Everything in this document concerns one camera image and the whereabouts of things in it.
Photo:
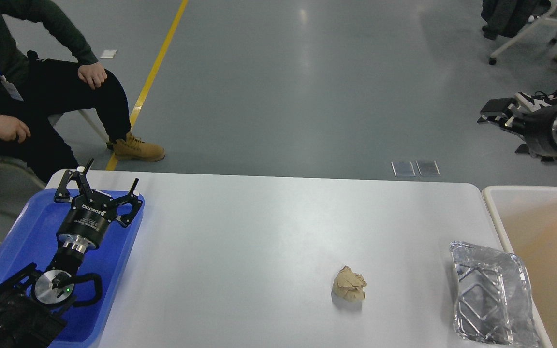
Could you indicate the tan work boot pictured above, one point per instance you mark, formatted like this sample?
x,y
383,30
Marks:
x,y
133,148

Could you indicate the white paper scrap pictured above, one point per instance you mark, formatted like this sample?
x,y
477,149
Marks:
x,y
108,53

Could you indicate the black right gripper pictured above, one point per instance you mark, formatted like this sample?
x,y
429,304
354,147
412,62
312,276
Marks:
x,y
539,128

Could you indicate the right floor plate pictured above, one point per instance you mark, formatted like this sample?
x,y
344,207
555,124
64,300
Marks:
x,y
428,168

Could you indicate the crumpled brown paper ball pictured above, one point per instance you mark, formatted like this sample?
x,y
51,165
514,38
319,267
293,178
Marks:
x,y
349,286

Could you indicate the beige waste bin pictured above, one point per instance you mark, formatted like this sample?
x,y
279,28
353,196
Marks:
x,y
526,221

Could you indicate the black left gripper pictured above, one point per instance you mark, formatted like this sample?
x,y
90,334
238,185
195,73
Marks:
x,y
87,221

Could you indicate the blue plastic tray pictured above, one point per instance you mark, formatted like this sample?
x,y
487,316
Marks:
x,y
32,239

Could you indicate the aluminium foil tray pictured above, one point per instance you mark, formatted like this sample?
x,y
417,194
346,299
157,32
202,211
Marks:
x,y
493,301

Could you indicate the floor plate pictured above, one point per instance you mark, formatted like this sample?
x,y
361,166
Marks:
x,y
428,168
403,169

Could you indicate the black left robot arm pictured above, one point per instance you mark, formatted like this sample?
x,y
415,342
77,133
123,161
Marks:
x,y
61,263

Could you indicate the left floor plate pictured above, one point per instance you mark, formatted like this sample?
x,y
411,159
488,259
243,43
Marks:
x,y
403,169

